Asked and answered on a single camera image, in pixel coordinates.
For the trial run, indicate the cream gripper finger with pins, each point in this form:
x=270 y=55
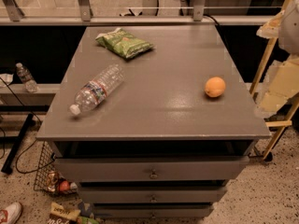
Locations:
x=280 y=84
x=270 y=29

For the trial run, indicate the orange fruit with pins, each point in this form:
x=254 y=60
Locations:
x=215 y=87

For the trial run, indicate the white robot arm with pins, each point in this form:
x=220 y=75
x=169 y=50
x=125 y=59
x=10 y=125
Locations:
x=288 y=34

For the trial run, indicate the clear plastic water bottle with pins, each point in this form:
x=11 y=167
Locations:
x=95 y=91

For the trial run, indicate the small water bottle on ledge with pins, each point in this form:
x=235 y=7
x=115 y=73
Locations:
x=26 y=78

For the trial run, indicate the grey drawer cabinet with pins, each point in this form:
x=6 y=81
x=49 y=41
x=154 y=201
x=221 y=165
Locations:
x=157 y=146

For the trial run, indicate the green chip bag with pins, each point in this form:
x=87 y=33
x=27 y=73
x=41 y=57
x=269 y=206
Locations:
x=123 y=43

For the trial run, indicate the yellow snack bag on floor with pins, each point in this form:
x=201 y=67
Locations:
x=60 y=215

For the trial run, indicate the black metal stand leg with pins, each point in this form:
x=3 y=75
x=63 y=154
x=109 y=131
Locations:
x=6 y=169

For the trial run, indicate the white red sneaker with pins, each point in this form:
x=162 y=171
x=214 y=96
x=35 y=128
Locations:
x=11 y=213

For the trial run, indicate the yellow wooden ladder frame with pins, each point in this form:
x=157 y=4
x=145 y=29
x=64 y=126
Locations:
x=282 y=124

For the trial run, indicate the black wire basket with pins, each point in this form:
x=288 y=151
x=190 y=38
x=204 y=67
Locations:
x=48 y=179

